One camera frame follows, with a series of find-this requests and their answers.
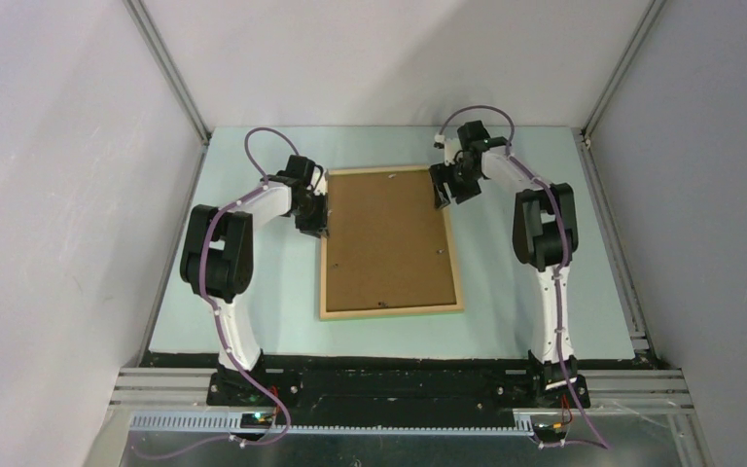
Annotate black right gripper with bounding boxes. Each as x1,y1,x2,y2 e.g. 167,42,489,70
428,158,481,211

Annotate brown cardboard backing board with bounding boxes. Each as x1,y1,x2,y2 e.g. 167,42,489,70
326,171,458,312

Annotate wooden picture frame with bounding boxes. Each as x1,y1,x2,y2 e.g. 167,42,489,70
319,165,466,322

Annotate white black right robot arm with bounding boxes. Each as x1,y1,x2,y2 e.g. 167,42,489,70
429,121,579,407

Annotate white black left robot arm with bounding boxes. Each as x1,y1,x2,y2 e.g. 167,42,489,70
179,155,329,406

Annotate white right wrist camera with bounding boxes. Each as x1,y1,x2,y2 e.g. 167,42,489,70
434,133,463,166

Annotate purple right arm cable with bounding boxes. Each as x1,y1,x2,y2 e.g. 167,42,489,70
439,104,610,451

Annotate left aluminium corner post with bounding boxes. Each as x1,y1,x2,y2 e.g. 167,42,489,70
123,0,212,146

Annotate aluminium corner post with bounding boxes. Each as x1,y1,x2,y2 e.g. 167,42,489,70
123,0,212,146
582,0,667,139

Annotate grey slotted cable duct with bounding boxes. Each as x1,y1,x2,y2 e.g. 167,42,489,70
129,411,534,437

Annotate right aluminium corner post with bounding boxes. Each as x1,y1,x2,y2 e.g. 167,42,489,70
582,0,667,139

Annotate aluminium front rail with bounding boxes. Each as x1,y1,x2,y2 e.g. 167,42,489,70
110,369,694,414

